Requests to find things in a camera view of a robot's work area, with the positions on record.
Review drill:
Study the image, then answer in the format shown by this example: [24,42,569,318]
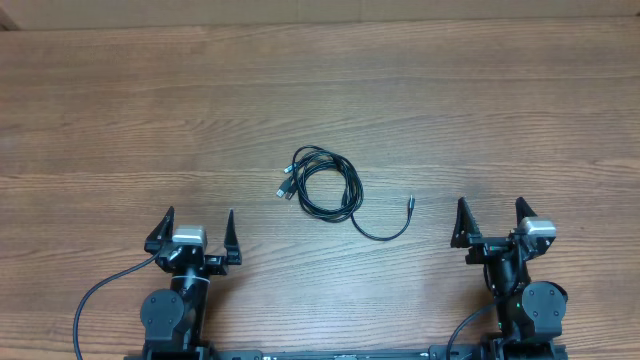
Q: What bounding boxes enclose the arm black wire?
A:
[445,299,501,360]
[72,244,166,360]

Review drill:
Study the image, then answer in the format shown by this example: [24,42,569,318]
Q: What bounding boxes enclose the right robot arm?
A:
[444,197,568,359]

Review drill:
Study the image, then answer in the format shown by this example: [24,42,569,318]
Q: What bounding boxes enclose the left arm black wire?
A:
[72,244,166,360]

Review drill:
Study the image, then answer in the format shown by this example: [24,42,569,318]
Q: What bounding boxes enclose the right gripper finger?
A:
[515,197,537,225]
[450,197,483,248]

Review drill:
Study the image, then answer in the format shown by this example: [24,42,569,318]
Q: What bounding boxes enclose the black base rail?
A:
[124,344,569,360]

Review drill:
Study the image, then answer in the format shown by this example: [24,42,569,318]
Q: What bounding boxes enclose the black USB cable long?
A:
[290,158,416,242]

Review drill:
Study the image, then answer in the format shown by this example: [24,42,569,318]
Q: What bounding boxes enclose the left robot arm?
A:
[140,208,242,360]

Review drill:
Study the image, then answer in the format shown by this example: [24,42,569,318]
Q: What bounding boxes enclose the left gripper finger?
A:
[144,206,175,253]
[224,209,242,265]

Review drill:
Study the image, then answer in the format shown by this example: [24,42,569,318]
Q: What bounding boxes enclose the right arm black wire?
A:
[445,299,501,360]

